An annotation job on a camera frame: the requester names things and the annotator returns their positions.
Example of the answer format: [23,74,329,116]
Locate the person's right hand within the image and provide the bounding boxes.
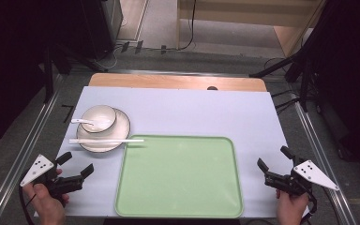
[275,188,310,225]

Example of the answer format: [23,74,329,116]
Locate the black metal stand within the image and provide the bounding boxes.
[248,50,323,114]
[40,43,108,105]

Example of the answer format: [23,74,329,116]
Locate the metal floor rail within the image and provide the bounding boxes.
[0,74,64,225]
[293,100,358,225]

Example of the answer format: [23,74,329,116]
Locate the light wooden furniture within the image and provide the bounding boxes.
[175,0,327,58]

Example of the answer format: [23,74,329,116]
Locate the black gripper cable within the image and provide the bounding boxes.
[18,185,38,225]
[299,187,319,225]

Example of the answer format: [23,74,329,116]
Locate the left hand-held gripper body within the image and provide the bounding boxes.
[20,154,85,204]

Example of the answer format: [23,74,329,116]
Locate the dark curtain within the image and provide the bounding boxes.
[293,0,360,176]
[0,0,90,154]

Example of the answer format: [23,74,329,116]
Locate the green plastic tray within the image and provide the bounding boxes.
[114,134,245,219]

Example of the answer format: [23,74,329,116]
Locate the wooden table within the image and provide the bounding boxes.
[87,72,268,93]

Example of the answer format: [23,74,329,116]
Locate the white plate with dark rim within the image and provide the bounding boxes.
[75,107,131,154]

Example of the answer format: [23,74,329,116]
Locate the white table board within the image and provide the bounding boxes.
[33,85,311,219]

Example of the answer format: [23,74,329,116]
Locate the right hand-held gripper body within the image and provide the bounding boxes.
[263,159,340,197]

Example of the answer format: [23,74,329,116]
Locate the white chopstick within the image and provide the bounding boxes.
[67,138,145,143]
[68,140,129,145]

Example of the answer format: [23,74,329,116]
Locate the black hanging cable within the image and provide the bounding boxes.
[178,0,199,52]

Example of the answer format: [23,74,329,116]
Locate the white bowl with dark rim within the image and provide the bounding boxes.
[80,104,118,134]

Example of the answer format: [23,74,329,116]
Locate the black floor cables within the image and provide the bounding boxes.
[263,56,302,116]

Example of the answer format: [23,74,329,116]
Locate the white ceramic spoon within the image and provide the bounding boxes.
[70,117,108,130]

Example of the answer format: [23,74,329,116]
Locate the black cabinet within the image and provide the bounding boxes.
[80,0,124,61]

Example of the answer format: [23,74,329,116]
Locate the metal crossbar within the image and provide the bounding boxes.
[69,68,294,79]

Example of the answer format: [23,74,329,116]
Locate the person's left hand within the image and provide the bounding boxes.
[22,168,70,225]

